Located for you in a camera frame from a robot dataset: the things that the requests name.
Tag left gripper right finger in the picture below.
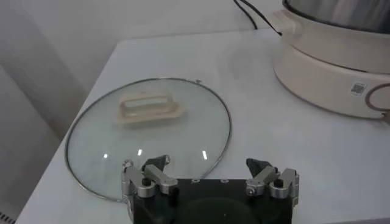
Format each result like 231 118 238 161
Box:
245 158 300 199

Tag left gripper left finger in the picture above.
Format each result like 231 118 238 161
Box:
121 154 179 198

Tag round glass pot lid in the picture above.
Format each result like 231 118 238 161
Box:
64 77 233 203

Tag stainless steel steamer basket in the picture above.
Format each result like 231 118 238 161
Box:
282 0 390 35

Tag cream electric cooker base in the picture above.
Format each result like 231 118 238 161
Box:
268 9 390 121

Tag black cooker power cord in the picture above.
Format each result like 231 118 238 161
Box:
233 0 283 37

